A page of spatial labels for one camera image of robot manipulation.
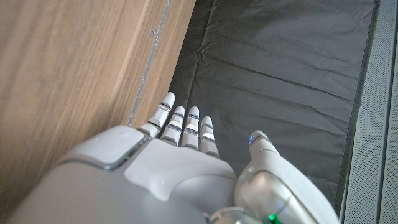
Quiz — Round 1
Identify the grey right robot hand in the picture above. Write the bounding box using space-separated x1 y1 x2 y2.
6 91 340 224

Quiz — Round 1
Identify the grey tape outline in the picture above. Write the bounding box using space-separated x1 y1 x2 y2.
127 0 173 127

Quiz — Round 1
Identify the black backdrop curtain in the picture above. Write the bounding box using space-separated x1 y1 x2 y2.
167 0 382 216

